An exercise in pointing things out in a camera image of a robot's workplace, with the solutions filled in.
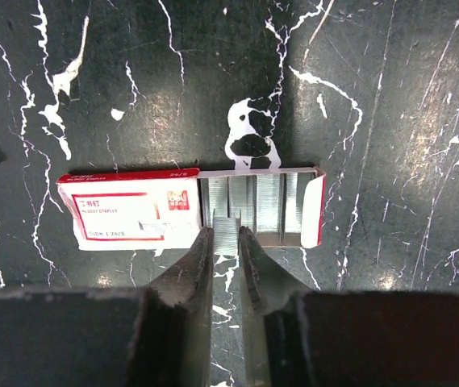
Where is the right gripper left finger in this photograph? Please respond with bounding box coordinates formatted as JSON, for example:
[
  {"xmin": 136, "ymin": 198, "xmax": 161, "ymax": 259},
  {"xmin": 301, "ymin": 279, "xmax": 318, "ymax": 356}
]
[{"xmin": 0, "ymin": 227, "xmax": 214, "ymax": 386}]

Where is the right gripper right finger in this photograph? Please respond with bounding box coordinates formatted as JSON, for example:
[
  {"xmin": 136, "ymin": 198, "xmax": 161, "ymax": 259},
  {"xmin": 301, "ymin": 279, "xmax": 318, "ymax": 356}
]
[{"xmin": 239, "ymin": 227, "xmax": 459, "ymax": 386}]

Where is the staple box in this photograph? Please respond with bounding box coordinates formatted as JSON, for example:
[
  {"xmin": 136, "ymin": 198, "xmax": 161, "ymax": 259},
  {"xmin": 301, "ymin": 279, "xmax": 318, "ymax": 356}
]
[{"xmin": 56, "ymin": 167, "xmax": 326, "ymax": 251}]

